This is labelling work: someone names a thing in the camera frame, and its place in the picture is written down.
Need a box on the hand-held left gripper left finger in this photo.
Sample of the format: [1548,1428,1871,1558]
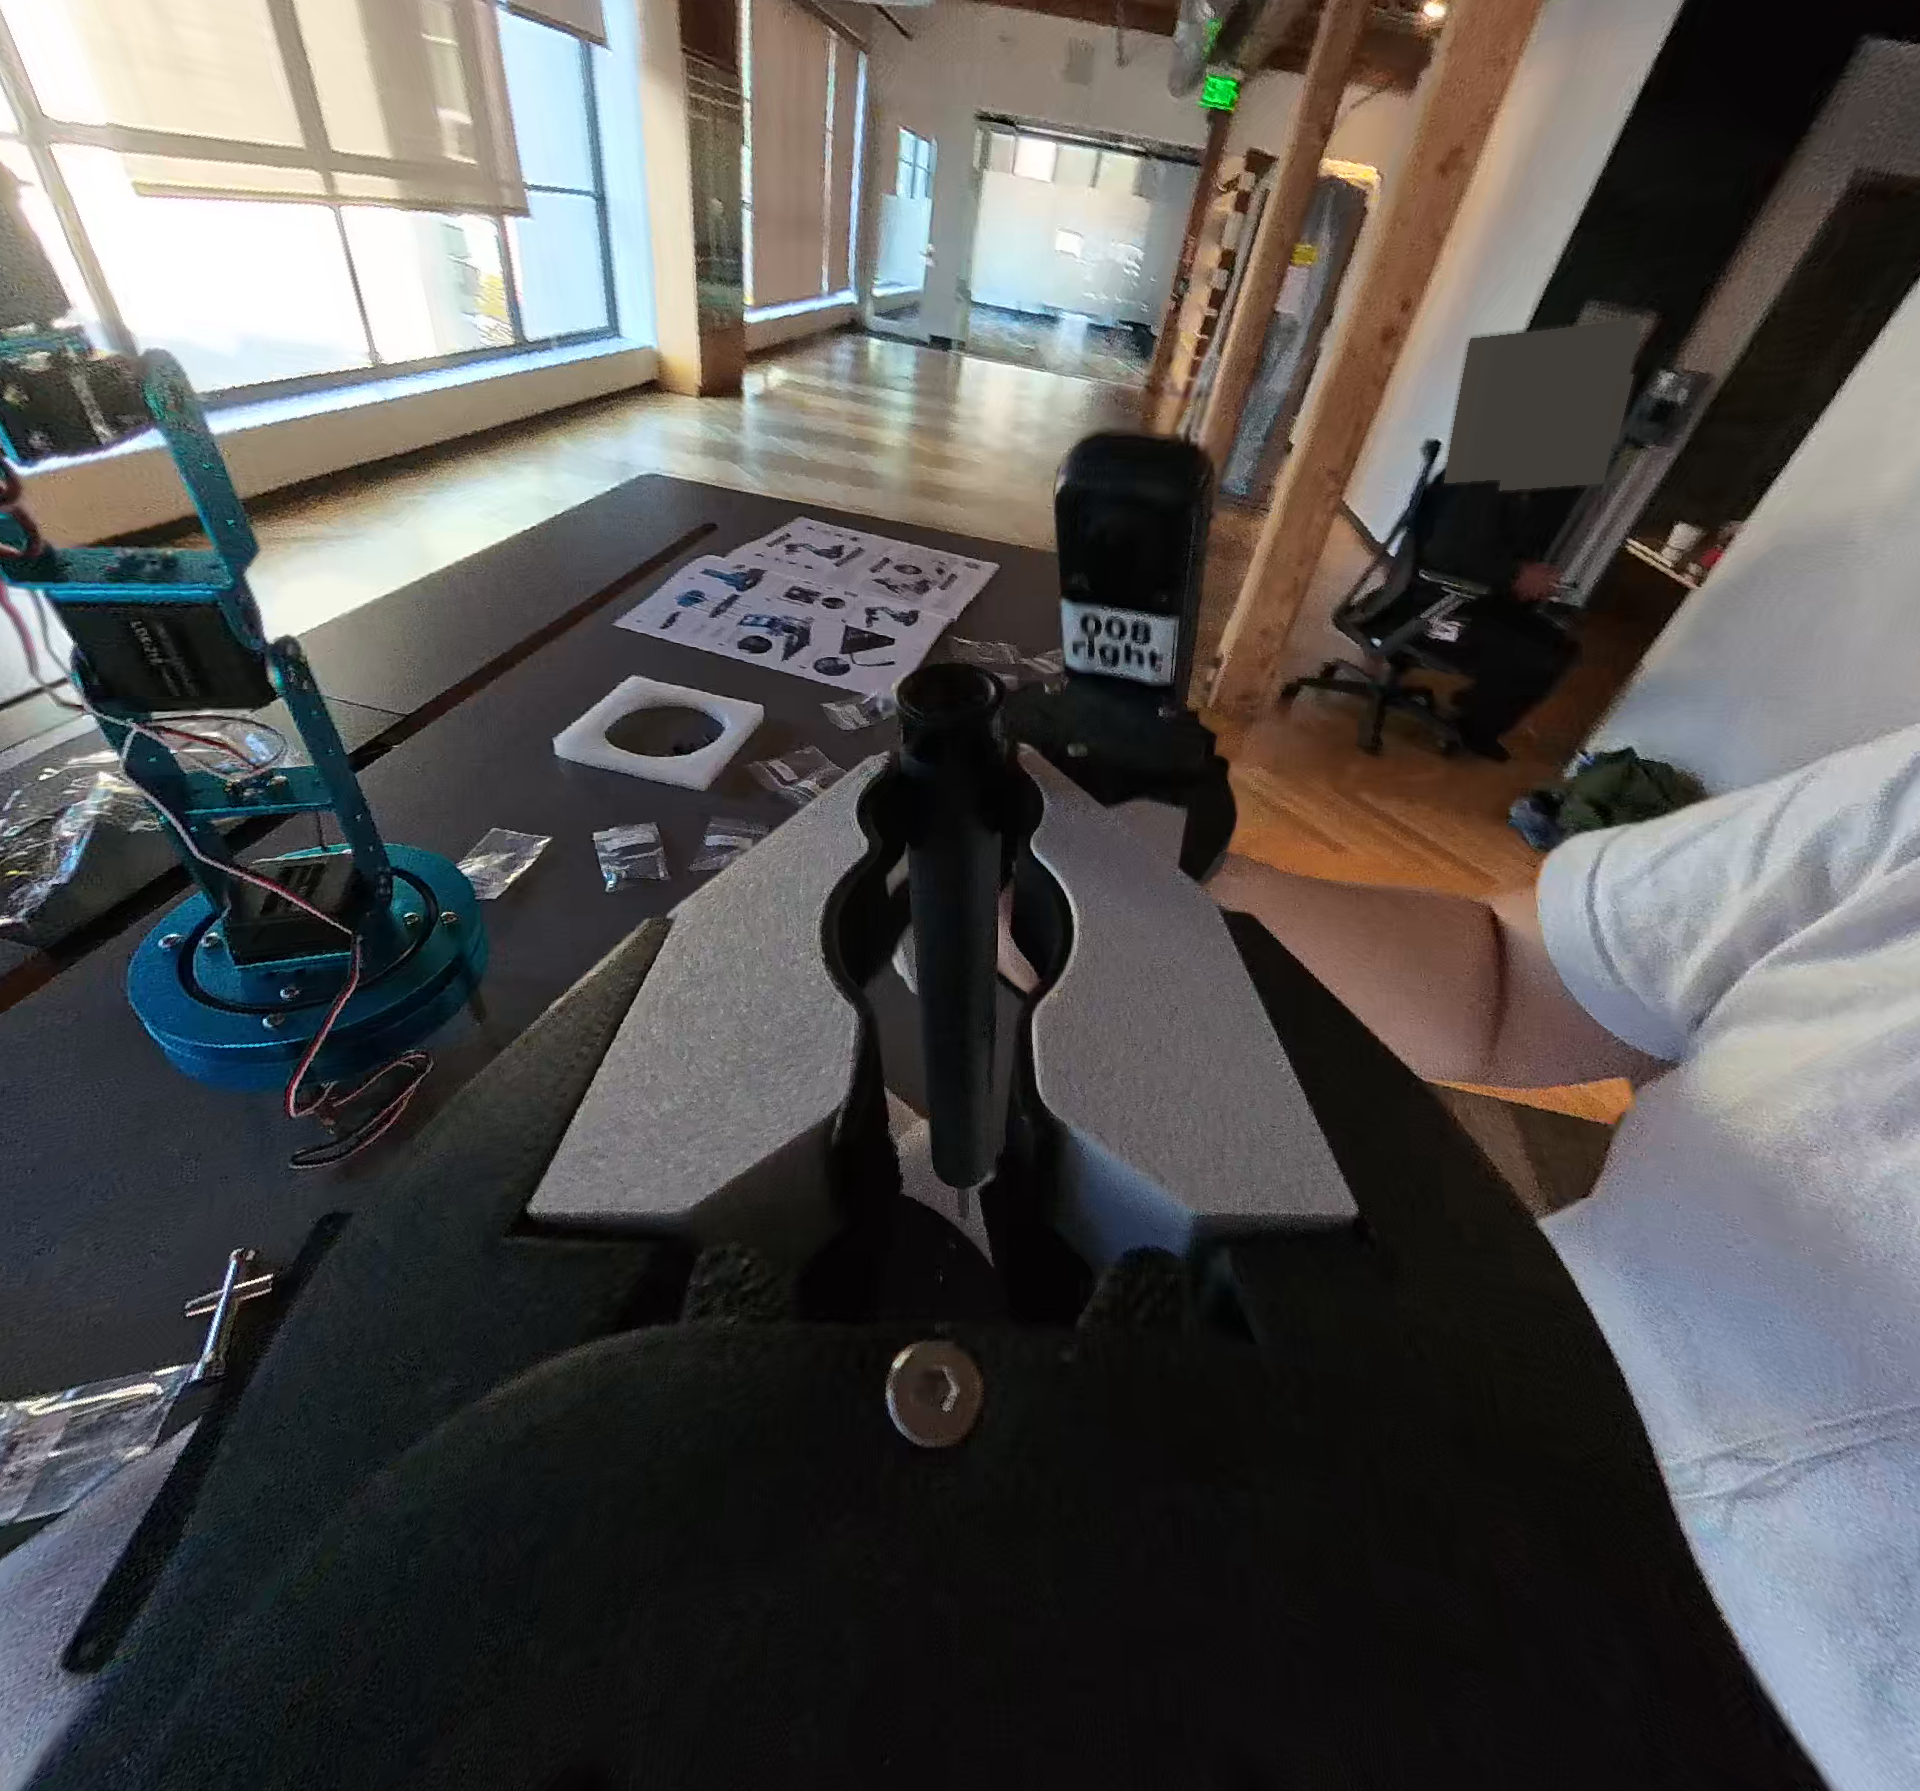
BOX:
[527,751,902,1267]

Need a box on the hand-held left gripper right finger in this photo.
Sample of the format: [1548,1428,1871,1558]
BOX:
[997,748,1363,1267]

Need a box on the black screwdriver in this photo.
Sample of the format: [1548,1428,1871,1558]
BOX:
[897,666,1010,1223]

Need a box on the person's right forearm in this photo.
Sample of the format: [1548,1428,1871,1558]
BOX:
[1206,854,1667,1088]

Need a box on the black office chair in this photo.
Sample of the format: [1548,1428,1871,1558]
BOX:
[1282,441,1501,757]

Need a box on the white foam block with hole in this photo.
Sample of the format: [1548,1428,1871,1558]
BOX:
[552,676,759,788]

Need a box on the printed instruction manual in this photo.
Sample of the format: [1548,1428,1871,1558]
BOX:
[615,515,1004,690]

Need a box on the green bag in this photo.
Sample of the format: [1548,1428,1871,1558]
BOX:
[1517,748,1705,852]

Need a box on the small metal part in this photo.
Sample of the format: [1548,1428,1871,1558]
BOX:
[183,1248,279,1384]

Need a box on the person's white shirt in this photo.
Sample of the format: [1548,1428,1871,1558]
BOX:
[1536,726,1920,1791]

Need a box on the clear plastic film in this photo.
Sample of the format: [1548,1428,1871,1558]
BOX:
[0,757,168,945]

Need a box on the white foam sheet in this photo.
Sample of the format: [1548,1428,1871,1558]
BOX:
[0,1430,204,1791]

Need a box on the wooden support post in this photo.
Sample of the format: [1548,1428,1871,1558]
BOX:
[1206,0,1607,716]
[1155,0,1411,441]

